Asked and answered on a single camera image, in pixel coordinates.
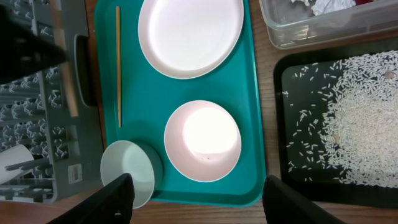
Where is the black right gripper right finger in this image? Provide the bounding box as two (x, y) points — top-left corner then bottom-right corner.
(262, 175), (343, 224)

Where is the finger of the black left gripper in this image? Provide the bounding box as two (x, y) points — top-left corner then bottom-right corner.
(1, 6), (67, 84)

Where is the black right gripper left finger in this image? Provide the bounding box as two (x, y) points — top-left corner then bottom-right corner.
(49, 173), (135, 224)

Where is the pile of rice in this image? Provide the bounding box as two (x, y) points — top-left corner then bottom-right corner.
(280, 50), (397, 188)

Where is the white pink bowl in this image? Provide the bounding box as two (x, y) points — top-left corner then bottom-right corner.
(164, 100), (242, 182)

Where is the white tissue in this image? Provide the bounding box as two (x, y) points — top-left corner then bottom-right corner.
(290, 0), (356, 16)

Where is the wooden chopstick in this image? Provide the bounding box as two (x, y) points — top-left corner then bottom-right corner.
(49, 0), (79, 118)
(116, 6), (122, 128)

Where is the red snack wrapper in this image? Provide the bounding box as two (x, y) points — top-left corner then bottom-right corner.
(354, 0), (375, 6)

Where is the grey small bowl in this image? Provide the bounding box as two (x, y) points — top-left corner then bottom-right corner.
(100, 140), (164, 209)

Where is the grey dish rack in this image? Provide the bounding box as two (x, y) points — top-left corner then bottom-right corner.
(1, 1), (103, 203)

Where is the teal serving tray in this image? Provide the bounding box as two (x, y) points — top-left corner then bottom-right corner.
(95, 0), (266, 207)

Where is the black plastic tray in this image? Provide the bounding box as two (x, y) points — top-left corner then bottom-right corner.
(273, 37), (397, 208)

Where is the large white plate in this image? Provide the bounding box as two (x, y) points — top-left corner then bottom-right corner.
(138, 0), (244, 80)

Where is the clear plastic bin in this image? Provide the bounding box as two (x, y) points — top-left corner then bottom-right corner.
(259, 0), (397, 49)

